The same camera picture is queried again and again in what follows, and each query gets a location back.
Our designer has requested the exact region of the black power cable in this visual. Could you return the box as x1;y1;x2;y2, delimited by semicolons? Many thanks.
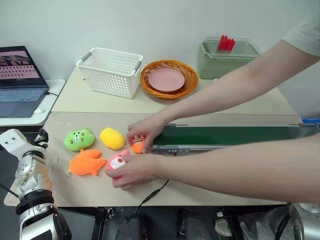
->
126;178;171;218

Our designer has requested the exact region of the black rounded shape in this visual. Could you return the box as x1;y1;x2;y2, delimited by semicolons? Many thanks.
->
178;208;213;240
117;214;147;240

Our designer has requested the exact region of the person's left hand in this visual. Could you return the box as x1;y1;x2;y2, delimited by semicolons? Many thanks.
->
104;152;166;191

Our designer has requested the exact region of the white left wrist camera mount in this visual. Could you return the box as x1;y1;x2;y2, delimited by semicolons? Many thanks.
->
0;128;35;158

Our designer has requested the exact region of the yellow plush toy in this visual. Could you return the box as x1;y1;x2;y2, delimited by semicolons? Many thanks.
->
99;127;126;152

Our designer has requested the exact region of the orange wicker basket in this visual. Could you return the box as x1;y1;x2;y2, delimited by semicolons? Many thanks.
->
140;59;199;101

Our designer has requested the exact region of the pink plate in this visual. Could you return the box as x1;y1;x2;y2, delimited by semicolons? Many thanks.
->
147;67;186;94

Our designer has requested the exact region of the red plastic block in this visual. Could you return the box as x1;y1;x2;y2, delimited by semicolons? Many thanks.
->
216;34;237;53

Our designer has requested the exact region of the grey shirt sleeve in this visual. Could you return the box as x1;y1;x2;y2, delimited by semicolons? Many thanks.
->
281;13;320;59

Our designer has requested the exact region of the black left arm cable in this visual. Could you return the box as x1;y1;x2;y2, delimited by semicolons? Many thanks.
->
0;183;20;201

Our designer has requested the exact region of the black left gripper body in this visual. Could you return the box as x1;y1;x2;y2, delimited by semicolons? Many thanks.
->
31;136;49;154

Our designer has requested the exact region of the white side table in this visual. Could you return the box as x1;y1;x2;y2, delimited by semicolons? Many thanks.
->
0;78;67;127

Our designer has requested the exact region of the white plastic lattice basket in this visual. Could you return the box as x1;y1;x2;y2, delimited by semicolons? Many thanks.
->
75;47;144;100

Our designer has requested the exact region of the orange hand-shaped plush toy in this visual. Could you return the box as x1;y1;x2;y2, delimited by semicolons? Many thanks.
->
65;148;107;178

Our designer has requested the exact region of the green bear plush toy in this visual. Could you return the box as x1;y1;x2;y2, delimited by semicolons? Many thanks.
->
63;126;96;153

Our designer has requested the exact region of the blue object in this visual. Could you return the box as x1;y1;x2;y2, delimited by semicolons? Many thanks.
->
300;116;320;127

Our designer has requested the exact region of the green plastic storage bin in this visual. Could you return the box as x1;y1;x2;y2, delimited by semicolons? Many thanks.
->
198;36;264;81

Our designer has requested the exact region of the person's right hand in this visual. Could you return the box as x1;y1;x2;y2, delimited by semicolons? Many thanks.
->
126;115;169;154

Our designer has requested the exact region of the pink plush toy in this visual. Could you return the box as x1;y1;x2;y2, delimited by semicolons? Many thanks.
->
105;149;131;180

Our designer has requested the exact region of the small orange plush toy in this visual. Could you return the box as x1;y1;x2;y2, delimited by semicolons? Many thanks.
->
129;134;148;155

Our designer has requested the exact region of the green conveyor belt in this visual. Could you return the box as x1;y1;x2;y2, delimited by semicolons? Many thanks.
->
150;123;320;157

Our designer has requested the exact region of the open laptop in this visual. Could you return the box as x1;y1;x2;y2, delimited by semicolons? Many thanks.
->
0;45;50;119

